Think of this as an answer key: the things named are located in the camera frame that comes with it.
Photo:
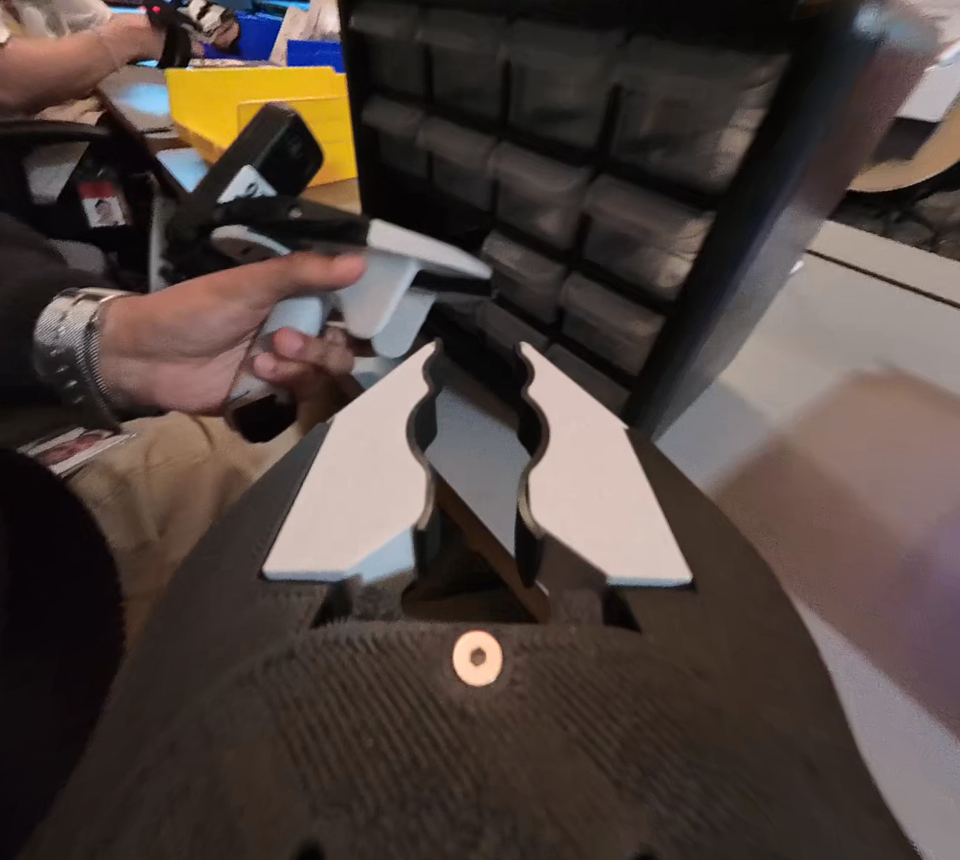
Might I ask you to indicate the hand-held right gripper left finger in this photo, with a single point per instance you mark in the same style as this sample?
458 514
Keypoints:
352 492

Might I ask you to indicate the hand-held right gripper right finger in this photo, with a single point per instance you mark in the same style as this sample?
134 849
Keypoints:
600 492

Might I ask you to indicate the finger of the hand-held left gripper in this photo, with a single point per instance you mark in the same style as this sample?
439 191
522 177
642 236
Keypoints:
409 320
420 256

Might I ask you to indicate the rows of small cabinet drawers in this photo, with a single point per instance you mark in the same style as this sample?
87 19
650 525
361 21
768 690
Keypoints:
562 125

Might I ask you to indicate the black drawer cabinet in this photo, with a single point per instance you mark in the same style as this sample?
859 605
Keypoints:
772 237

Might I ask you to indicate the person's left forearm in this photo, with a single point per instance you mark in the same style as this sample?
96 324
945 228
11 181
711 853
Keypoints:
22 290

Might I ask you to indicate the grey desk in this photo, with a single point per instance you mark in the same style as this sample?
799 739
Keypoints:
825 320

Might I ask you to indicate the person's left hand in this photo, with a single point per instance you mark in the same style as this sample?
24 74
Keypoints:
180 342

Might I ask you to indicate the yellow plastic bin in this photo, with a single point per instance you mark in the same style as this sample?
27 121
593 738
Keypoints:
217 95

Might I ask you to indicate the blue plastic bin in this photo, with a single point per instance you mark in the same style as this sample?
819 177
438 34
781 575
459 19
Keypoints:
315 56

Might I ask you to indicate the person's beige pants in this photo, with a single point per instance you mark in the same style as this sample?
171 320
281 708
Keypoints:
172 500

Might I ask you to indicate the ID badge card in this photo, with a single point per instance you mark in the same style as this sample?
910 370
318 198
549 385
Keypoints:
75 447
103 206

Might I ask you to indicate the black office chair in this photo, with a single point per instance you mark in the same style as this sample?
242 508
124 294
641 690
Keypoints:
45 147

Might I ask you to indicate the silver wristwatch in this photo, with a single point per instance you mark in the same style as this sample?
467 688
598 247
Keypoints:
64 342

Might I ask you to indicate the person's dark knit sweater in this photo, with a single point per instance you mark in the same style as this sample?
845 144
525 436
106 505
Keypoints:
52 650

